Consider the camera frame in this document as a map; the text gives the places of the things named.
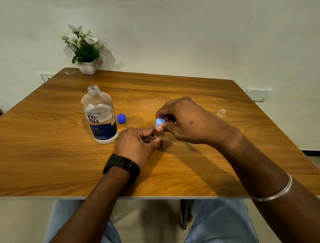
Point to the person's right hand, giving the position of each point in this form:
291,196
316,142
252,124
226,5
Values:
192,122

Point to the person's left hand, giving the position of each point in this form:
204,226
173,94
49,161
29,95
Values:
131,145

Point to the person's left thumb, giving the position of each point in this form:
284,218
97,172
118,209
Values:
158,144

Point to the person's right thumb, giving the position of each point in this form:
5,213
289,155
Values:
166,127

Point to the light blue bottle cap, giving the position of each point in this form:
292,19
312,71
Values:
159,122

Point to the small clear dropper bottle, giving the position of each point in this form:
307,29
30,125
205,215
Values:
158,135

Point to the person's left forearm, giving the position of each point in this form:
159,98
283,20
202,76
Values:
95,207

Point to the person's right forearm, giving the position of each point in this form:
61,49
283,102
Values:
265,180

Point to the black wrist watch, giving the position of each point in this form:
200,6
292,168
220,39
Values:
122,164

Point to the dark blue bottle cap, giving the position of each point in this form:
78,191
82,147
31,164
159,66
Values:
121,118

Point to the small empty clear bottle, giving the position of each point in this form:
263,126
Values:
221,113

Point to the large clear blue-label bottle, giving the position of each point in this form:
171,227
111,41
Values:
100,117

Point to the black metal table leg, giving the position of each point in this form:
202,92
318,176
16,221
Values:
184,212

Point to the light blue jeans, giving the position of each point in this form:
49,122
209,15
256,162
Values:
220,220

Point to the white-flowered plant in white pot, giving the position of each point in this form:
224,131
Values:
85,51

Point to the silver metal bangle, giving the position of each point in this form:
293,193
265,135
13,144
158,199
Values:
277,194

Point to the white wall socket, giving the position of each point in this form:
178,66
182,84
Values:
46,76
258,94

